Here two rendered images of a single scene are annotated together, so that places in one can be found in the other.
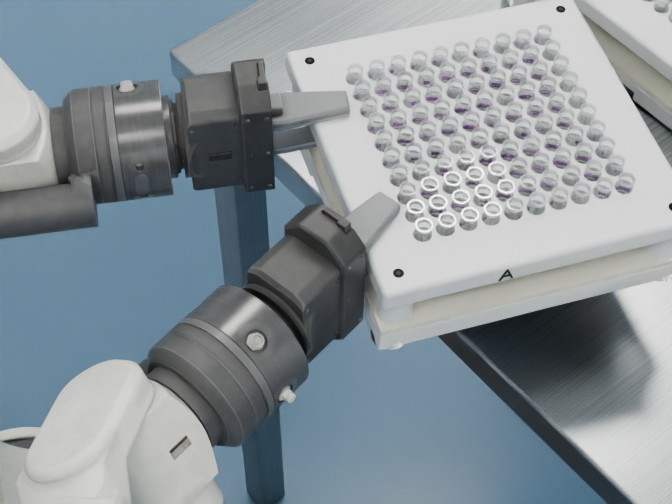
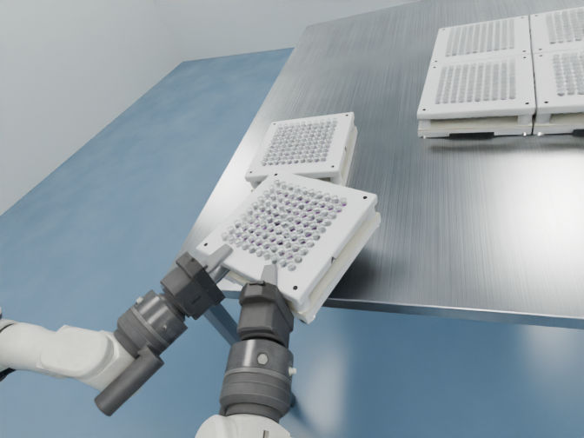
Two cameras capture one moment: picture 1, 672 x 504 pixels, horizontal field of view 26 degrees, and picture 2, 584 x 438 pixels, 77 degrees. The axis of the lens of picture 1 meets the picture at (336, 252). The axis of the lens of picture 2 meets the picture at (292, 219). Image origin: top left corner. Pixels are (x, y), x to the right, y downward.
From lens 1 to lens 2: 0.47 m
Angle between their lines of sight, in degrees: 17
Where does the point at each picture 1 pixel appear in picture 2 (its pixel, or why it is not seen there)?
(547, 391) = (371, 293)
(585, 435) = (397, 297)
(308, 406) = not seen: hidden behind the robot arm
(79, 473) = not seen: outside the picture
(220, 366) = (255, 383)
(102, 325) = (208, 390)
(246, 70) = (182, 259)
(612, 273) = (362, 235)
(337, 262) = (270, 299)
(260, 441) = not seen: hidden behind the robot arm
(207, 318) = (234, 366)
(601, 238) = (352, 222)
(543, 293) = (347, 258)
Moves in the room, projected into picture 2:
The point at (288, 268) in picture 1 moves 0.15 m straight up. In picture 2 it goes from (253, 317) to (202, 248)
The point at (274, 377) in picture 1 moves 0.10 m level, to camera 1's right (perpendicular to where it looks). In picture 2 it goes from (282, 368) to (341, 316)
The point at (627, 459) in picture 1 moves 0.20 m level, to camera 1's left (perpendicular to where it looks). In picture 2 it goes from (418, 294) to (332, 371)
